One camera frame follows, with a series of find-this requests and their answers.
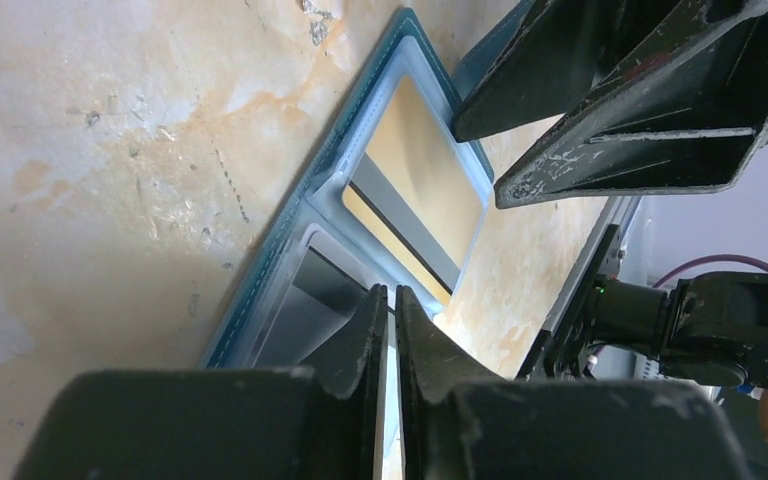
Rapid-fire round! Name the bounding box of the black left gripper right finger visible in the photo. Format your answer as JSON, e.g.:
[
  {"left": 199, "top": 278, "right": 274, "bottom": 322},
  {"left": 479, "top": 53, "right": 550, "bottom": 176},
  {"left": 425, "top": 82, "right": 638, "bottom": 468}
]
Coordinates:
[{"left": 395, "top": 286, "right": 752, "bottom": 479}]

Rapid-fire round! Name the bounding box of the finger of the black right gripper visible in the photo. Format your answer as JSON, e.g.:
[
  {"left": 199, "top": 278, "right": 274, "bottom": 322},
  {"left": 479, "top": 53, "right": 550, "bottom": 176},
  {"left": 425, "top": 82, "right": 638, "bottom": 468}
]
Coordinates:
[
  {"left": 452, "top": 1, "right": 683, "bottom": 141},
  {"left": 495, "top": 1, "right": 768, "bottom": 209}
]

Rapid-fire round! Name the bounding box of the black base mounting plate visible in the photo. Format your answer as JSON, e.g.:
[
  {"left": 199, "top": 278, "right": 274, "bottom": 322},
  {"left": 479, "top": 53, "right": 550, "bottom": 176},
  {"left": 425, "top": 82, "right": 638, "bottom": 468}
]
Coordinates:
[{"left": 516, "top": 224, "right": 620, "bottom": 380}]

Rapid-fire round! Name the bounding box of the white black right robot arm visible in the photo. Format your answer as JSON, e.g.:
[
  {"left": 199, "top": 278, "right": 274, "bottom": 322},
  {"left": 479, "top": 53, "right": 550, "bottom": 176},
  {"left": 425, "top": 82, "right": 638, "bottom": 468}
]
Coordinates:
[{"left": 451, "top": 1, "right": 768, "bottom": 389}]

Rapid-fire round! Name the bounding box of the white magnetic stripe card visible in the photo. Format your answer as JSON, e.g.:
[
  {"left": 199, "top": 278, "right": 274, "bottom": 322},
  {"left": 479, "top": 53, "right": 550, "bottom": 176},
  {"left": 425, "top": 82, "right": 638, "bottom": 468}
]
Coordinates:
[{"left": 254, "top": 248, "right": 367, "bottom": 367}]

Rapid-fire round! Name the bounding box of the teal leather card holder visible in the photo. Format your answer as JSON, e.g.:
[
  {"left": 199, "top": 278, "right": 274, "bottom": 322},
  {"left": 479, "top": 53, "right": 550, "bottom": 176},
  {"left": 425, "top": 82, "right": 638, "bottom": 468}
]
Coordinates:
[{"left": 198, "top": 0, "right": 538, "bottom": 480}]

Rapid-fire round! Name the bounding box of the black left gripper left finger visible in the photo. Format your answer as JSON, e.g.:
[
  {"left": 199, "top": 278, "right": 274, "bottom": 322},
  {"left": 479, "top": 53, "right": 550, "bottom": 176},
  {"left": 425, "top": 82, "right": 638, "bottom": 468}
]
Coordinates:
[{"left": 15, "top": 285, "right": 388, "bottom": 479}]

